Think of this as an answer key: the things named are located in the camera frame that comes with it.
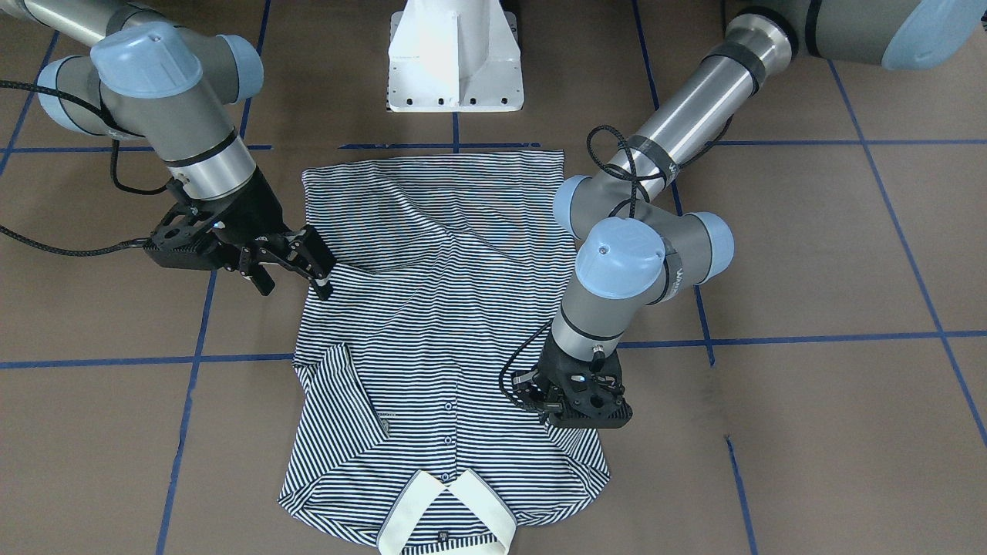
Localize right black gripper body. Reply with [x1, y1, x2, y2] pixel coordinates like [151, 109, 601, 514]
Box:
[143, 168, 291, 271]

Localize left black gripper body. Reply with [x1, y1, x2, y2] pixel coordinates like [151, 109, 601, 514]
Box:
[532, 337, 632, 429]

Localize navy white striped polo shirt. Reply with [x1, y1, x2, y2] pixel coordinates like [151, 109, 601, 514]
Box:
[279, 150, 610, 554]

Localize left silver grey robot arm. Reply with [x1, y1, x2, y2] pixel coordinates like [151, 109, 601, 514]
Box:
[499, 1, 985, 429]

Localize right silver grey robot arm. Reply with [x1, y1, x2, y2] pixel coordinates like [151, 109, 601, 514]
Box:
[2, 1, 335, 300]

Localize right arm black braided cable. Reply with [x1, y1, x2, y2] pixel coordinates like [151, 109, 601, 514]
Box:
[0, 80, 174, 258]

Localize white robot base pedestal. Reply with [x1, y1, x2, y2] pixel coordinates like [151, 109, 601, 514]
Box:
[386, 1, 525, 113]

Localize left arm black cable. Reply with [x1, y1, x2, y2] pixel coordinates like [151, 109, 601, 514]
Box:
[498, 125, 733, 421]

